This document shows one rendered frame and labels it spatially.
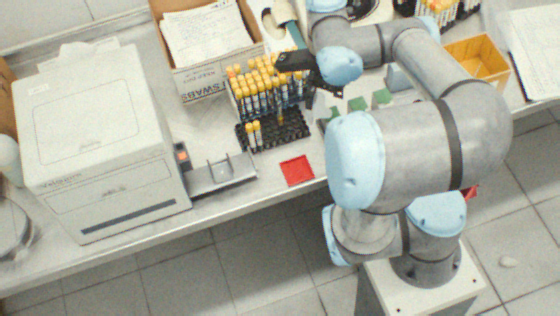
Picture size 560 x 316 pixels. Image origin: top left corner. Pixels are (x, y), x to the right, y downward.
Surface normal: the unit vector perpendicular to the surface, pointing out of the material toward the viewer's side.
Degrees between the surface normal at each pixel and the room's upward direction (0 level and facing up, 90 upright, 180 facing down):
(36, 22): 90
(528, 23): 1
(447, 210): 8
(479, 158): 53
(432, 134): 16
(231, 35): 1
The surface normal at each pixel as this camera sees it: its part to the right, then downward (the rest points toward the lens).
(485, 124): 0.33, -0.33
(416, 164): 0.04, 0.26
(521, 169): -0.07, -0.51
